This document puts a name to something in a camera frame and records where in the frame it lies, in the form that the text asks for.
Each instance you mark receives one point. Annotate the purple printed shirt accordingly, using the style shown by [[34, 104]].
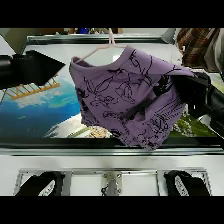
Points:
[[133, 100]]

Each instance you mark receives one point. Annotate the pink clothes hanger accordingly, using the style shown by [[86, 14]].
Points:
[[111, 38]]

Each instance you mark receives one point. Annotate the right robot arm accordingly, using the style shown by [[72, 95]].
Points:
[[206, 96]]

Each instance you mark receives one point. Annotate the brown checked shirt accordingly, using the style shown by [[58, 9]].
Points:
[[195, 43]]

